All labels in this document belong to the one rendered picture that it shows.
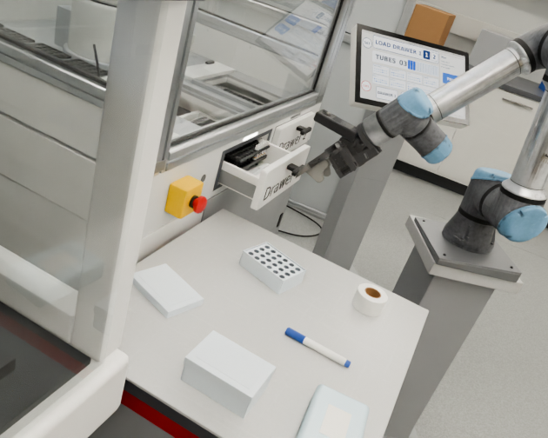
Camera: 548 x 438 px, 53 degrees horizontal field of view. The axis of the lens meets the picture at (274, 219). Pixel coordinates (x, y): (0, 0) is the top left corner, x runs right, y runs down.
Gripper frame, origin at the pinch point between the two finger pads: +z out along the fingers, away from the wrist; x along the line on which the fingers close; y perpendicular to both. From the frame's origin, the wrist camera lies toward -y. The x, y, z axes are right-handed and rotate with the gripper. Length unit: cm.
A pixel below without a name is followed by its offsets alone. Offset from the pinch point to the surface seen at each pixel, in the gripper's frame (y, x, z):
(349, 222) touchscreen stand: 32, 90, 41
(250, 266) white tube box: 11.4, -30.5, 8.9
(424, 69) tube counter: -5, 95, -20
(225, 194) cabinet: -5.8, -6.0, 20.7
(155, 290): 3, -53, 14
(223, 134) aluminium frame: -17.2, -16.8, 3.9
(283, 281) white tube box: 17.3, -32.9, 2.3
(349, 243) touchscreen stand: 41, 93, 48
